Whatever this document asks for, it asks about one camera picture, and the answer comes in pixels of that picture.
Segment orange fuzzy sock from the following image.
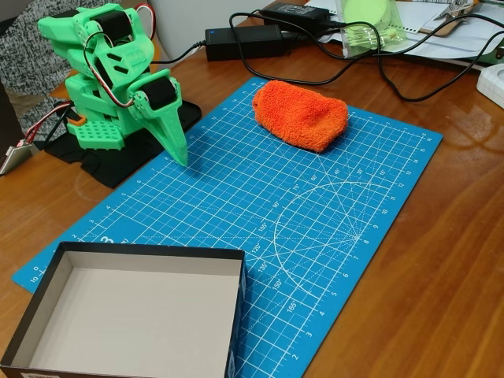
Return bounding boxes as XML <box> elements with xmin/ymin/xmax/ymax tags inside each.
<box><xmin>251</xmin><ymin>80</ymin><xmax>350</xmax><ymax>154</ymax></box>

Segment large black power adapter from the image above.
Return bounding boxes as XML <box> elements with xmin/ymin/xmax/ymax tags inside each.
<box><xmin>204</xmin><ymin>24</ymin><xmax>288</xmax><ymax>62</ymax></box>

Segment blue cutting mat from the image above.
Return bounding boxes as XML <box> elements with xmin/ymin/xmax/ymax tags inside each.
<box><xmin>10</xmin><ymin>76</ymin><xmax>444</xmax><ymax>378</ymax></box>

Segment grey speckled fabric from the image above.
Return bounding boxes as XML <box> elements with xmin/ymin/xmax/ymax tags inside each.
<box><xmin>0</xmin><ymin>0</ymin><xmax>99</xmax><ymax>131</ymax></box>

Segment small silver controller board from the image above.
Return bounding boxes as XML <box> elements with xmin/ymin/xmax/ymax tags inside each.
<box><xmin>0</xmin><ymin>143</ymin><xmax>35</xmax><ymax>176</ymax></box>

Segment slim black power adapter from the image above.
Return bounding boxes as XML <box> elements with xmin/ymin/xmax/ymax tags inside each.
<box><xmin>259</xmin><ymin>1</ymin><xmax>332</xmax><ymax>23</ymax></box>

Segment black cardboard box white inside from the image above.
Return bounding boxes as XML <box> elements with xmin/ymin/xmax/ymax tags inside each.
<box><xmin>0</xmin><ymin>241</ymin><xmax>248</xmax><ymax>378</ymax></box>

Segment green transparent plastic container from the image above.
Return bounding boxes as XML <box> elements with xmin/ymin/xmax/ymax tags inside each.
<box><xmin>338</xmin><ymin>0</ymin><xmax>407</xmax><ymax>59</ymax></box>

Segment white paper sheets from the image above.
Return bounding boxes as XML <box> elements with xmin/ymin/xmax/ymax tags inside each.
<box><xmin>306</xmin><ymin>0</ymin><xmax>504</xmax><ymax>60</ymax></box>

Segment brown clipboard with metal clip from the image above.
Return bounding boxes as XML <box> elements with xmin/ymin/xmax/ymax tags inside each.
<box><xmin>419</xmin><ymin>0</ymin><xmax>480</xmax><ymax>37</ymax></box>

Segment white plastic device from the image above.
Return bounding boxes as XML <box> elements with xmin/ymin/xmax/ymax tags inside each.
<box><xmin>476</xmin><ymin>63</ymin><xmax>504</xmax><ymax>109</ymax></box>

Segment pale green device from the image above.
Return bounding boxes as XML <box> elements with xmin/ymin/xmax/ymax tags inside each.
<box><xmin>468</xmin><ymin>39</ymin><xmax>504</xmax><ymax>68</ymax></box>

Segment thin black adapter cable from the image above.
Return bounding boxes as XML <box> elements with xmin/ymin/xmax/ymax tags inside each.
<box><xmin>151</xmin><ymin>39</ymin><xmax>208</xmax><ymax>65</ymax></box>

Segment red white black servo cable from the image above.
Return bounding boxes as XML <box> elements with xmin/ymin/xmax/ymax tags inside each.
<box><xmin>82</xmin><ymin>31</ymin><xmax>137</xmax><ymax>109</ymax></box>

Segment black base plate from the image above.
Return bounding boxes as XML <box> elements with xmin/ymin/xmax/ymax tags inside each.
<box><xmin>43</xmin><ymin>100</ymin><xmax>203</xmax><ymax>190</ymax></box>

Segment black looping power cable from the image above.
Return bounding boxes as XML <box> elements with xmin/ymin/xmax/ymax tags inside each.
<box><xmin>229</xmin><ymin>11</ymin><xmax>504</xmax><ymax>86</ymax></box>

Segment red black base wires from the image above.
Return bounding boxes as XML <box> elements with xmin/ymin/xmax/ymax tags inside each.
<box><xmin>23</xmin><ymin>102</ymin><xmax>74</xmax><ymax>145</ymax></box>

